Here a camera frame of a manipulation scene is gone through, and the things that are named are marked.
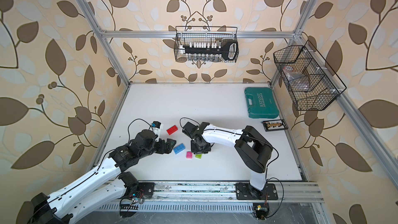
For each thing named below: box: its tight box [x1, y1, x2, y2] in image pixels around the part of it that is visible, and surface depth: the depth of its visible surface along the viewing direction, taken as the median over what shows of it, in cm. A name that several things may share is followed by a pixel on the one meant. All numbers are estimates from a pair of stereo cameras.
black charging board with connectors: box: [261, 119, 289, 132], surface depth 98 cm
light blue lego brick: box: [173, 143, 186, 155], surface depth 89 cm
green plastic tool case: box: [244, 87, 280, 119], surface depth 104 cm
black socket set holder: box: [179, 39, 239, 62], surface depth 86 cm
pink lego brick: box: [186, 151, 194, 159], surface depth 86 cm
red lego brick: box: [166, 124, 179, 136], surface depth 96 cm
